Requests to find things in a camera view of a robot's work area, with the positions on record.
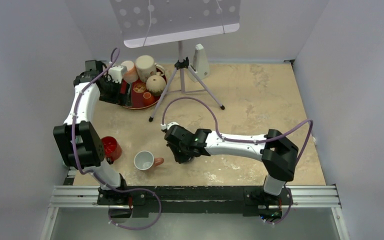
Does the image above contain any dark red round tray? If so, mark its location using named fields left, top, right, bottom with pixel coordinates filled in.
left=122, top=78, right=160, bottom=110

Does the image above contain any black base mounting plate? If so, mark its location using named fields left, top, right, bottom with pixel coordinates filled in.
left=97, top=185, right=293, bottom=220

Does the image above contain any cream round speckled mug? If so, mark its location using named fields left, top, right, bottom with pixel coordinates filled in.
left=146, top=72, right=167, bottom=97

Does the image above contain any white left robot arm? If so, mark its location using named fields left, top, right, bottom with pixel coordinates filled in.
left=52, top=60, right=129, bottom=205

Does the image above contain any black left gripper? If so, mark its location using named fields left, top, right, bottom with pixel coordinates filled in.
left=99, top=77, right=131, bottom=107

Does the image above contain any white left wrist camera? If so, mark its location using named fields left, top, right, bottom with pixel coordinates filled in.
left=107, top=65, right=128, bottom=84

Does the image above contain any pink dotted mug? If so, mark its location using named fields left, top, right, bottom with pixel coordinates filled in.
left=133, top=150, right=165, bottom=171

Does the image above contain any pale pink gradient mug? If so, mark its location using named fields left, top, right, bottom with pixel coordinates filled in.
left=121, top=60, right=139, bottom=83

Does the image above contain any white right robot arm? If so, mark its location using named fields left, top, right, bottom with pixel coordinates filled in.
left=161, top=122, right=299, bottom=204

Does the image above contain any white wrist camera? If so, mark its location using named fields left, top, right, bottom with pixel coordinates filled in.
left=107, top=65, right=128, bottom=84
left=160, top=121, right=178, bottom=133

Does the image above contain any white metronome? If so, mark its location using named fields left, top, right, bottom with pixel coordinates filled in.
left=186, top=44, right=211, bottom=83

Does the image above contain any aluminium frame rail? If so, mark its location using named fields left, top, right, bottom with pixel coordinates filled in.
left=40, top=185, right=350, bottom=240

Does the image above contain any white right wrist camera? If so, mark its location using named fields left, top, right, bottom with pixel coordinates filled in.
left=160, top=121, right=178, bottom=133

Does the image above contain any red mug black handle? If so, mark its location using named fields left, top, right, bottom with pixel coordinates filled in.
left=101, top=136, right=123, bottom=165

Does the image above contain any tall white floral mug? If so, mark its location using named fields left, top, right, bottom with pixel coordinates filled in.
left=134, top=55, right=166, bottom=83

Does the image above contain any music stand tripod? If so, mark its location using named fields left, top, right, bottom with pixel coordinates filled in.
left=148, top=40, right=226, bottom=122

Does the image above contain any small orange cup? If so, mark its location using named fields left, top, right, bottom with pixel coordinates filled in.
left=142, top=92, right=156, bottom=107

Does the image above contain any perforated music stand desk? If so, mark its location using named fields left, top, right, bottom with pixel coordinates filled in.
left=110, top=0, right=241, bottom=49

